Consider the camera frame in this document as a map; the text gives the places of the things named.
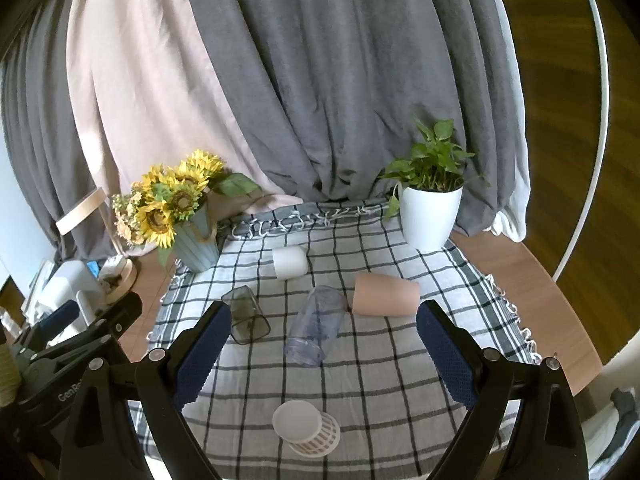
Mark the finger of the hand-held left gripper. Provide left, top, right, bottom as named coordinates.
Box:
left=22, top=292, right=144, bottom=363
left=20, top=301, right=81, bottom=348

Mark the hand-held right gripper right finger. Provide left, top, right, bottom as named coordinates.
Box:
left=416, top=300, right=591, bottom=480

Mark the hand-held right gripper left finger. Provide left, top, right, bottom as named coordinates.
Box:
left=59, top=301, right=233, bottom=480

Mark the smoky grey cup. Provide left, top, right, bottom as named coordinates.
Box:
left=221, top=285, right=272, bottom=346

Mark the pink cup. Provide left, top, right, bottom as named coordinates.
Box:
left=348, top=272, right=421, bottom=317

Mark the clear plastic cup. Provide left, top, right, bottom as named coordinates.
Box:
left=283, top=285, right=348, bottom=368

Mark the white ribbed cup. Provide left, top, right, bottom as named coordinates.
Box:
left=271, top=400, right=342, bottom=458

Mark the plain white cup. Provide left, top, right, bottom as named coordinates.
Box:
left=272, top=246, right=307, bottom=281

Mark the white appliance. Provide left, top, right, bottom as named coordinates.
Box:
left=40, top=259, right=107, bottom=328

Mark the beige ribbed object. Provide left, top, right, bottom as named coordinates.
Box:
left=0, top=344, right=21, bottom=407

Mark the wooden desk lamp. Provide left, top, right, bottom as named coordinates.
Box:
left=55, top=186, right=139, bottom=303

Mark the checked tablecloth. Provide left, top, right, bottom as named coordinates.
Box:
left=129, top=201, right=543, bottom=480

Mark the teal ribbed vase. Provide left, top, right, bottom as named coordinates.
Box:
left=172, top=208, right=221, bottom=274

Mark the white plant pot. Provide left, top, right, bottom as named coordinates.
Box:
left=400, top=184, right=464, bottom=252

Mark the sunflower bouquet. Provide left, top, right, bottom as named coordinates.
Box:
left=111, top=149, right=262, bottom=268

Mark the white cloth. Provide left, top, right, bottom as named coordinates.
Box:
left=580, top=402, right=640, bottom=480

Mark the dark grey cloth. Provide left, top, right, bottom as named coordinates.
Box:
left=610, top=388, right=640, bottom=433

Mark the green potted plant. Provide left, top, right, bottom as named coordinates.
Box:
left=377, top=116, right=492, bottom=220

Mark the white sheer curtain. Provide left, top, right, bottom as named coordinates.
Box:
left=482, top=0, right=532, bottom=242

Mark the pink curtain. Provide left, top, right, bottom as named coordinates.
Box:
left=65, top=0, right=306, bottom=211

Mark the grey curtain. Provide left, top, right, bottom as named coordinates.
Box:
left=0, top=0, right=521, bottom=261

